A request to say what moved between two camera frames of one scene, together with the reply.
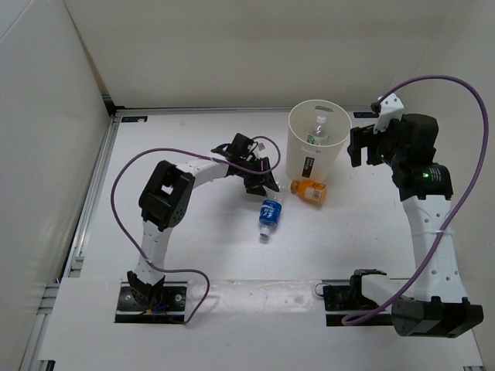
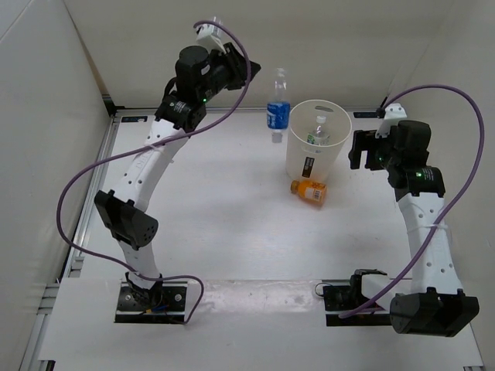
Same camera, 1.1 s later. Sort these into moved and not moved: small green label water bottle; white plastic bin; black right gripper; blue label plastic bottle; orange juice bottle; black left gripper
Moved: black left gripper; blue label plastic bottle
Not moved: small green label water bottle; white plastic bin; black right gripper; orange juice bottle
